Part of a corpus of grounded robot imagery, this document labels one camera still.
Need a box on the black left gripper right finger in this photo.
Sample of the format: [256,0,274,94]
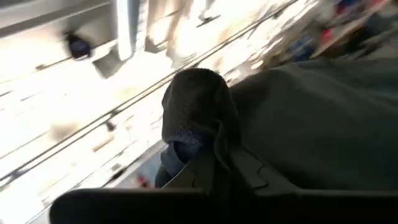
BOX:
[229,145,300,195]

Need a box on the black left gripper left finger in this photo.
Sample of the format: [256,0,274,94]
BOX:
[161,149,216,192]

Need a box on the dark knitted garment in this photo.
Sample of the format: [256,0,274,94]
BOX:
[154,67,242,189]

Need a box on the teal garment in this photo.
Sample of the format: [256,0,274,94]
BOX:
[229,57,398,191]

